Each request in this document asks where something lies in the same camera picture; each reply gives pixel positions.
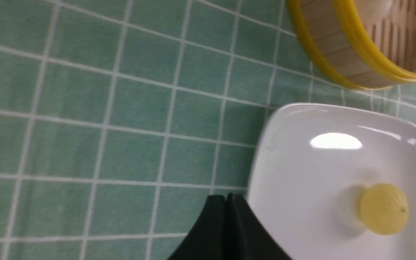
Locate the green checkered tablecloth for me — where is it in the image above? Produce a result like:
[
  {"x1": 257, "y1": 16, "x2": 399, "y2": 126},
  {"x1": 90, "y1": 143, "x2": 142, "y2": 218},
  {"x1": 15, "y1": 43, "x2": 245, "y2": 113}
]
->
[{"x1": 0, "y1": 0, "x2": 416, "y2": 260}]

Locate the yellow steamed bun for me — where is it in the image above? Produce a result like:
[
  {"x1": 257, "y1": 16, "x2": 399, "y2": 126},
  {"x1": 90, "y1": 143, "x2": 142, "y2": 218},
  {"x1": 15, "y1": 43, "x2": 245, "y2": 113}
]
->
[{"x1": 357, "y1": 183, "x2": 410, "y2": 235}]

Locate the white square plate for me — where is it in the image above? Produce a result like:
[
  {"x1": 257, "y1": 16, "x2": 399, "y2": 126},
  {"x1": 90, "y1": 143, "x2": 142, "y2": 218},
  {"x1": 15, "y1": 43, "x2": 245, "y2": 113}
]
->
[{"x1": 247, "y1": 103, "x2": 416, "y2": 260}]

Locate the bamboo steamer basket yellow rim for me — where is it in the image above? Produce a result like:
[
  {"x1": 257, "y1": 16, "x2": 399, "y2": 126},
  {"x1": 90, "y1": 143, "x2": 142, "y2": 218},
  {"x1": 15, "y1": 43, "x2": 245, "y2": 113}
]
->
[{"x1": 286, "y1": 0, "x2": 416, "y2": 90}]

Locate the white steamed bun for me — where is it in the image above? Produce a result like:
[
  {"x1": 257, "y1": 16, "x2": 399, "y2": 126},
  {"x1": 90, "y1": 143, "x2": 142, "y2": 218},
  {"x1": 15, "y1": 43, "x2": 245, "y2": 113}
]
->
[{"x1": 354, "y1": 0, "x2": 394, "y2": 26}]

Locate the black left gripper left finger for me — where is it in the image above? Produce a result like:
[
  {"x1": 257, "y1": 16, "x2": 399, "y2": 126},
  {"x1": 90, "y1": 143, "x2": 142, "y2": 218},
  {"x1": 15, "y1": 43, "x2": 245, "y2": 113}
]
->
[{"x1": 169, "y1": 195, "x2": 226, "y2": 260}]

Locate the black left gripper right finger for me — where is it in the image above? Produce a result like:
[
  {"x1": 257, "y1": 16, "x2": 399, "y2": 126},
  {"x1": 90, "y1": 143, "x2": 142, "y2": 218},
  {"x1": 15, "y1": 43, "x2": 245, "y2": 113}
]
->
[{"x1": 227, "y1": 194, "x2": 291, "y2": 260}]

